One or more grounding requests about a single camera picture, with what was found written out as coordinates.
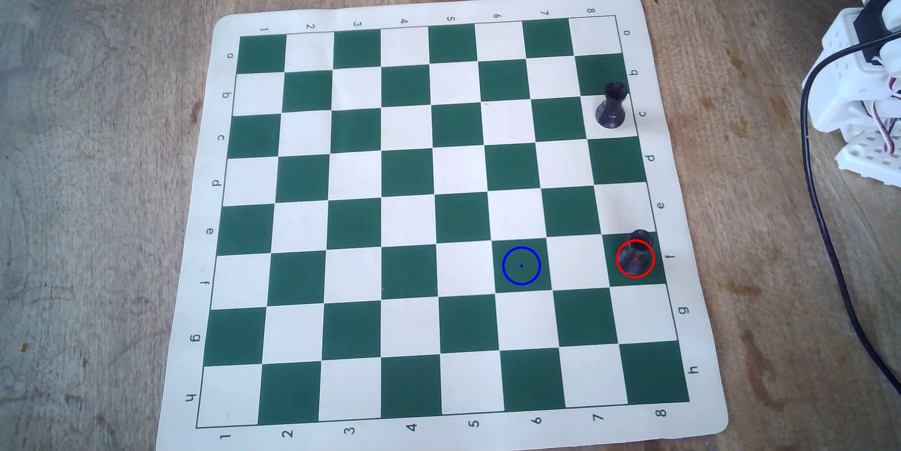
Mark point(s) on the black chess rook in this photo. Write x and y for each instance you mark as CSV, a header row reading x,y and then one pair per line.
x,y
611,113

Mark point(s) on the black chess pawn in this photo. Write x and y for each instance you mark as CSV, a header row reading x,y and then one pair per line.
x,y
637,254

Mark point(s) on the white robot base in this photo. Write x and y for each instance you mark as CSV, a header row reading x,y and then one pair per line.
x,y
841,99

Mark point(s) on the green and white chess mat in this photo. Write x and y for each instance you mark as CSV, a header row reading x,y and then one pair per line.
x,y
408,226

